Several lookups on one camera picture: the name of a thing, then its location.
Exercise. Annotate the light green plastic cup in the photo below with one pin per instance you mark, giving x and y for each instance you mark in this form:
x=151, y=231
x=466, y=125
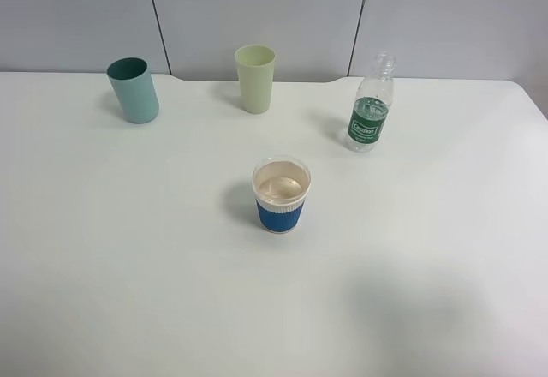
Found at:
x=255, y=69

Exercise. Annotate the blue sleeved paper cup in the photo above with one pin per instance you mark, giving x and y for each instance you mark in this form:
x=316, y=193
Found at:
x=280, y=185

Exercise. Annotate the clear green-label water bottle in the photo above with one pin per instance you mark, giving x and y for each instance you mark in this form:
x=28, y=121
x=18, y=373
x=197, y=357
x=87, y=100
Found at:
x=372, y=103

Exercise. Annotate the teal plastic cup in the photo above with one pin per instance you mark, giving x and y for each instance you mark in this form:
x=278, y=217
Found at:
x=133, y=86

